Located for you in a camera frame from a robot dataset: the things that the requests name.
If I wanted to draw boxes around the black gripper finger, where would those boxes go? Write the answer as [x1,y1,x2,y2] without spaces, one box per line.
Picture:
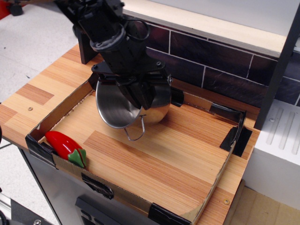
[117,80,156,110]

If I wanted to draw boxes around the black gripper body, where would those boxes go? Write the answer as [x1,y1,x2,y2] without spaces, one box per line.
[90,35,171,85]

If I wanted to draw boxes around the stainless steel pot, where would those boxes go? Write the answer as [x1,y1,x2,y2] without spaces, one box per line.
[96,75,172,141]

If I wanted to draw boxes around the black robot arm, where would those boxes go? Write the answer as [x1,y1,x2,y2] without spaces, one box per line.
[55,0,169,110]

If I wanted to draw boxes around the cardboard fence with black tape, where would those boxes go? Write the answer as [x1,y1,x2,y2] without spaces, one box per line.
[25,77,257,225]

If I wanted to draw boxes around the red toy chili pepper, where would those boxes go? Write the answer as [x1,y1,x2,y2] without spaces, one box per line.
[45,131,87,168]

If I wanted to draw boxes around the wooden shelf board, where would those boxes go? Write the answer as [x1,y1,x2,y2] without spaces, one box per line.
[123,0,286,58]

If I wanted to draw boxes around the white dish drying rack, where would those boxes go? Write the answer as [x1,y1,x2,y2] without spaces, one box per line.
[243,100,300,209]

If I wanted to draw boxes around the dark grey vertical post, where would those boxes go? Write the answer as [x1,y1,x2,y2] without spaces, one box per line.
[254,5,300,130]

